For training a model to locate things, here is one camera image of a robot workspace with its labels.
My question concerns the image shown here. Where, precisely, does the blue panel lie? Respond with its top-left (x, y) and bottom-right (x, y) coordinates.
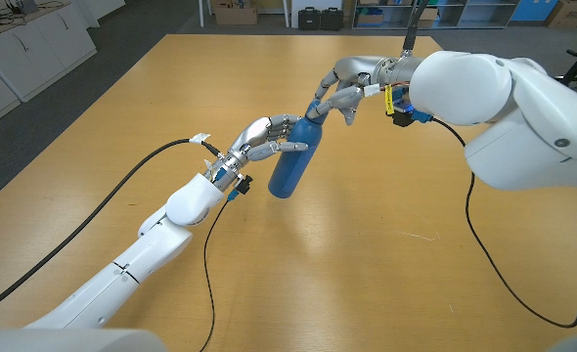
top-left (510, 0), bottom-right (559, 22)

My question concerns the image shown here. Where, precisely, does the brown cardboard box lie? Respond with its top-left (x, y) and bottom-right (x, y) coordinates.
top-left (213, 0), bottom-right (259, 26)
top-left (544, 0), bottom-right (577, 29)

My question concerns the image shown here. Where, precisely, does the black hard case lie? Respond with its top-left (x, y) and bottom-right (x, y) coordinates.
top-left (297, 6), bottom-right (322, 31)
top-left (321, 6), bottom-right (344, 32)

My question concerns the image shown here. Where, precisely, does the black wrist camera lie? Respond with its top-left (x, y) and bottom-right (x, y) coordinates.
top-left (390, 100), bottom-right (420, 128)
top-left (234, 174), bottom-right (254, 196)

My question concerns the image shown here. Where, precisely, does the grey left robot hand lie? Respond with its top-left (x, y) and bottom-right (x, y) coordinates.
top-left (227, 113), bottom-right (310, 165)

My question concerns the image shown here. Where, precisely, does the small cardboard box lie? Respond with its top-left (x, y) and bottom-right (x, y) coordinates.
top-left (409, 6), bottom-right (440, 28)

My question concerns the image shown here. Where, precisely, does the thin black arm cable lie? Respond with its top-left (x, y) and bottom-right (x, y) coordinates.
top-left (430, 116), bottom-right (577, 330)
top-left (199, 198), bottom-right (232, 352)

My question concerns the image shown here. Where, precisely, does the white table frame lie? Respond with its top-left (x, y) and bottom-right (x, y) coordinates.
top-left (199, 0), bottom-right (290, 28)

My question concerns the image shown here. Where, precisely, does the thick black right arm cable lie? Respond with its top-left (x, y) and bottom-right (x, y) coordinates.
top-left (403, 0), bottom-right (429, 56)

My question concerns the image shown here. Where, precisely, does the white low cabinet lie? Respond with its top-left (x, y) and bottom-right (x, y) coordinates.
top-left (0, 0), bottom-right (98, 136)

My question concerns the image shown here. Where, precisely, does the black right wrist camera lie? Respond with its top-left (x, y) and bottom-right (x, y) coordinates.
top-left (390, 100), bottom-right (420, 128)

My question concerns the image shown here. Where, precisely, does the blue bottle cap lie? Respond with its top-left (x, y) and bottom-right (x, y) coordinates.
top-left (305, 97), bottom-right (330, 124)

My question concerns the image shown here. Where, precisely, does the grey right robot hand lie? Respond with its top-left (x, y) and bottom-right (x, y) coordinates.
top-left (305, 55), bottom-right (382, 127)

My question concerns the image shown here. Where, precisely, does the grey metal shelf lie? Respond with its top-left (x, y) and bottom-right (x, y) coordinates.
top-left (351, 0), bottom-right (520, 30)

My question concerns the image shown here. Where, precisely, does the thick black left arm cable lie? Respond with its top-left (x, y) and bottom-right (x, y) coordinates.
top-left (0, 138), bottom-right (229, 322)

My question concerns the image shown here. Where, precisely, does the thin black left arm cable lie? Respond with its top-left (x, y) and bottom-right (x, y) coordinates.
top-left (199, 198), bottom-right (232, 352)

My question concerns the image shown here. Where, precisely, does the blue metal bottle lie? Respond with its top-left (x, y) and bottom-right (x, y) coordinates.
top-left (267, 115), bottom-right (324, 200)

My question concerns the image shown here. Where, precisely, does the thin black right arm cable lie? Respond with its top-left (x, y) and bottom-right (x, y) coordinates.
top-left (430, 116), bottom-right (577, 330)

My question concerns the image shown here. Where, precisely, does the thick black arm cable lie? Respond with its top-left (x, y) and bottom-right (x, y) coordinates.
top-left (0, 138), bottom-right (229, 322)
top-left (403, 0), bottom-right (429, 56)

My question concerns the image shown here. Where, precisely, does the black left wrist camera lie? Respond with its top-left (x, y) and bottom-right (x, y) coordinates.
top-left (234, 174), bottom-right (254, 196)

